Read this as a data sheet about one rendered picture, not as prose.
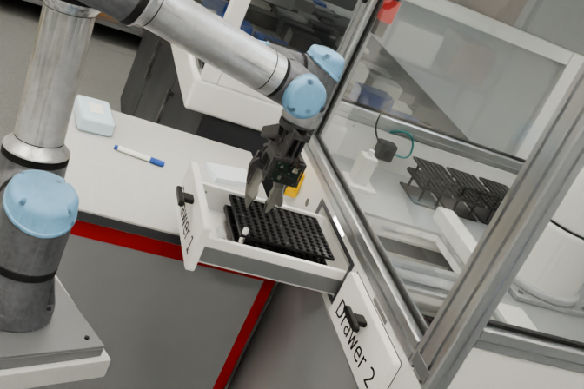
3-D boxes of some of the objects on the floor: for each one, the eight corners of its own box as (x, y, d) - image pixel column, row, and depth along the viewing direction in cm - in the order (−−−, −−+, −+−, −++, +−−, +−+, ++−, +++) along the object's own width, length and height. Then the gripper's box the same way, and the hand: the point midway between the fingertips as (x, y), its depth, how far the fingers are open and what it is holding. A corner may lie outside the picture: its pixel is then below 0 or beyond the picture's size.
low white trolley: (-35, 453, 204) (52, 201, 177) (-5, 305, 257) (64, 95, 230) (183, 484, 224) (291, 262, 197) (168, 340, 278) (251, 151, 251)
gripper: (276, 124, 152) (235, 219, 159) (328, 141, 155) (286, 232, 163) (268, 107, 159) (229, 197, 167) (318, 123, 163) (278, 211, 171)
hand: (257, 202), depth 167 cm, fingers open, 3 cm apart
